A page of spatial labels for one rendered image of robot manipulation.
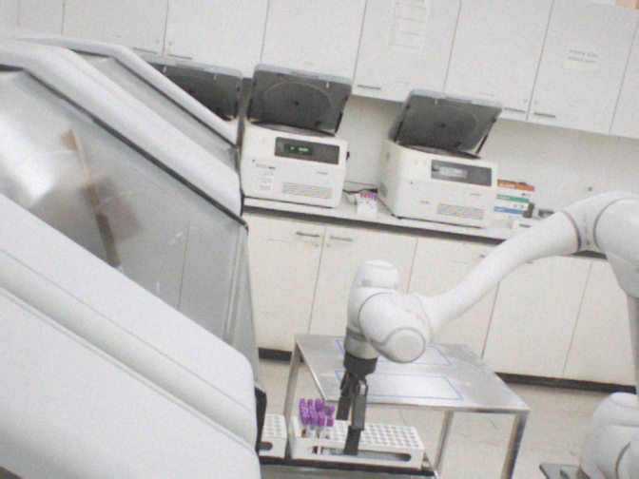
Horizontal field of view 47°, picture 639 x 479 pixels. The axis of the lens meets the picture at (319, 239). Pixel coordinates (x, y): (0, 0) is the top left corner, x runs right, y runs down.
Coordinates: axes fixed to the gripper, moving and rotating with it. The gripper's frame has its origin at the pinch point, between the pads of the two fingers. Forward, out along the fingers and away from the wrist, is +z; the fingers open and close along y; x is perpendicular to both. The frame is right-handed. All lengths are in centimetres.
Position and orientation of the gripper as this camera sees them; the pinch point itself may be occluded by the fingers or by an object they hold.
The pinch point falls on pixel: (345, 433)
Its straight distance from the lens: 175.1
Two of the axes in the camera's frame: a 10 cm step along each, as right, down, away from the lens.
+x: -9.8, -1.3, -1.6
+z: -1.7, 9.6, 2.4
